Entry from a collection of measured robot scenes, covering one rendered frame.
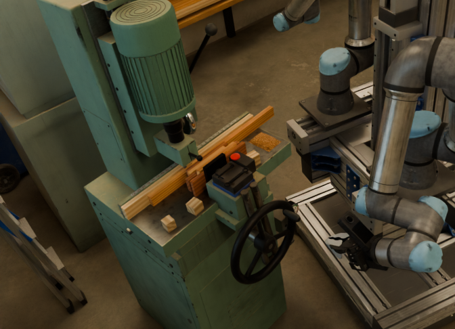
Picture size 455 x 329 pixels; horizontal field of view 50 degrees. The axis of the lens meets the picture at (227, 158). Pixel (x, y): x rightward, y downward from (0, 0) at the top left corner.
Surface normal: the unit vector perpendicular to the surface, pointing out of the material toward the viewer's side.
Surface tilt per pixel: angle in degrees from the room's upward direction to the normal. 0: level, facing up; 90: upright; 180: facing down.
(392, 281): 0
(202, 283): 90
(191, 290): 90
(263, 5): 90
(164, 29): 90
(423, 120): 8
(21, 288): 0
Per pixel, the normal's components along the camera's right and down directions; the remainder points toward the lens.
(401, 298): -0.15, -0.76
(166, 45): 0.65, 0.40
